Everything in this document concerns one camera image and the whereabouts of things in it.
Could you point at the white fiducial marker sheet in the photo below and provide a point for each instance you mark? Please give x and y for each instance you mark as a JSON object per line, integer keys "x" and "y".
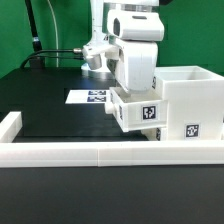
{"x": 87, "y": 97}

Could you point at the white drawer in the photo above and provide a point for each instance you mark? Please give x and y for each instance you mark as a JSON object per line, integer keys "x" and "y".
{"x": 136, "y": 111}
{"x": 155, "y": 134}

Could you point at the white front drawer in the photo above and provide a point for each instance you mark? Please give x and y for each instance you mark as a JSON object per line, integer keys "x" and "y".
{"x": 155, "y": 134}

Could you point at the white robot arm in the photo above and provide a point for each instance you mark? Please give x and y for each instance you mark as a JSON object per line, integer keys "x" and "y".
{"x": 99, "y": 11}

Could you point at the white drawer cabinet box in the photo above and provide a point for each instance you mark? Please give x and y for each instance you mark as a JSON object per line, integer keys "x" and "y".
{"x": 195, "y": 102}

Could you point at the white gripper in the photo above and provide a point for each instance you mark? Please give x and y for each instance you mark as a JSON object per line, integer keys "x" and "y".
{"x": 131, "y": 50}

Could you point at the white U-shaped boundary frame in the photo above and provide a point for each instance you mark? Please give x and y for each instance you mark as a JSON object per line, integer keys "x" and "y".
{"x": 101, "y": 154}

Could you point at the black vertical pole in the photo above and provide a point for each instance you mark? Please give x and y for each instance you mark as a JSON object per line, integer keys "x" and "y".
{"x": 37, "y": 62}

